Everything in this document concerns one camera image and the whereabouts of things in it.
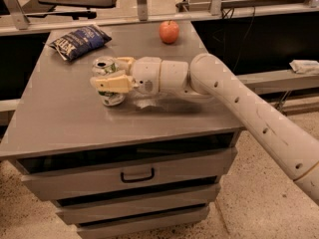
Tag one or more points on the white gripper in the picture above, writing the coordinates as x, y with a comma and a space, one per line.
147, 74

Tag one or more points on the silver green 7up can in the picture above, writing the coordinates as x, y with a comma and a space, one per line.
106, 68

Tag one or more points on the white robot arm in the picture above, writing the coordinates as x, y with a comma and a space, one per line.
205, 78

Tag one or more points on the red apple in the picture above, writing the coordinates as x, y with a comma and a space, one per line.
168, 31

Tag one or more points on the blue chip bag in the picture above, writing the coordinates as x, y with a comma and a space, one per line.
80, 42

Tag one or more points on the grey drawer cabinet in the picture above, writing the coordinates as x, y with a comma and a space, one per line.
71, 149

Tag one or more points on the white cloth packet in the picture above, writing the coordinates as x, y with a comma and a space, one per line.
308, 67

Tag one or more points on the black drawer handle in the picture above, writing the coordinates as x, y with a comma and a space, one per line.
135, 176

